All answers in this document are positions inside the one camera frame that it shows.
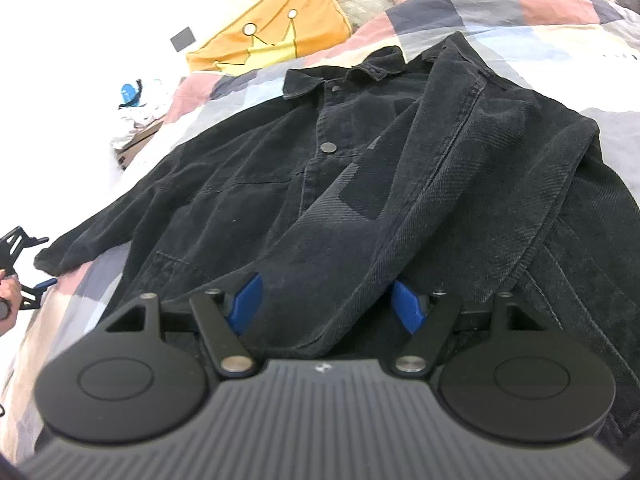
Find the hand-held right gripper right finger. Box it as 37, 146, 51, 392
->
392, 280, 541, 377

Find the yellow crown print pillow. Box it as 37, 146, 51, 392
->
186, 0, 353, 77

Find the cardboard box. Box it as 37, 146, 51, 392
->
114, 120, 167, 172

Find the person's left hand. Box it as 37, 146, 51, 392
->
0, 270, 24, 337

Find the black denim jacket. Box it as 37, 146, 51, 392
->
34, 31, 640, 443

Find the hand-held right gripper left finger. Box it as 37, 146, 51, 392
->
105, 272, 264, 378

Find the checkered patchwork duvet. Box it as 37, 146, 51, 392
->
0, 0, 640, 461

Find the pile of white clothes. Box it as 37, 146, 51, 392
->
112, 79, 177, 142

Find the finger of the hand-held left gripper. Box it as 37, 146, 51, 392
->
0, 225, 51, 275
17, 278, 59, 311

